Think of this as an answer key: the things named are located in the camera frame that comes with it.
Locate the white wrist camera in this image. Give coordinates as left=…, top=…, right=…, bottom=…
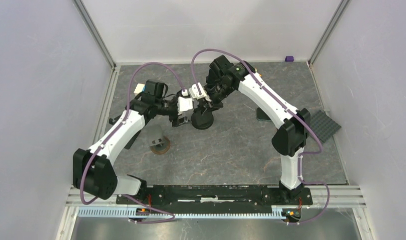
left=188, top=82, right=211, bottom=102
left=177, top=89, right=194, bottom=116

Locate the black phone under blue phone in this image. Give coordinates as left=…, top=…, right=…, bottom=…
left=256, top=107, right=272, bottom=122

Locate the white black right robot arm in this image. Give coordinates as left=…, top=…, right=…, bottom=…
left=204, top=55, right=310, bottom=204

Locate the purple toy block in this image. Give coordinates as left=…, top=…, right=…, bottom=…
left=284, top=55, right=295, bottom=62

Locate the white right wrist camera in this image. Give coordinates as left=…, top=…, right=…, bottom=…
left=188, top=82, right=211, bottom=102

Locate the grey lego baseplate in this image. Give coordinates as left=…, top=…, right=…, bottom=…
left=309, top=110, right=341, bottom=145

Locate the aluminium frame rail left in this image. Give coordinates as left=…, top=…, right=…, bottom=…
left=91, top=65, right=121, bottom=145

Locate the aluminium frame rail right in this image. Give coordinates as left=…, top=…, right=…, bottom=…
left=307, top=0, right=351, bottom=67

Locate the white blue toy block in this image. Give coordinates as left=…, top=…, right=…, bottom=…
left=133, top=83, right=145, bottom=96

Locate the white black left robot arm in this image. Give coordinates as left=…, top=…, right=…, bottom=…
left=73, top=80, right=193, bottom=204

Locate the light blue toothed rail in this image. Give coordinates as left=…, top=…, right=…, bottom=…
left=77, top=205, right=291, bottom=220

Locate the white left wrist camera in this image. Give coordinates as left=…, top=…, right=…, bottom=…
left=177, top=89, right=194, bottom=116

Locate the aluminium frame rail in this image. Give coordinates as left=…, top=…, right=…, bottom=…
left=307, top=0, right=351, bottom=67
left=91, top=65, right=121, bottom=145

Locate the grey stand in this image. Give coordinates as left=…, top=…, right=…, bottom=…
left=146, top=125, right=171, bottom=155

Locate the black folding phone stand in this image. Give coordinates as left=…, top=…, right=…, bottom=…
left=108, top=115, right=121, bottom=126

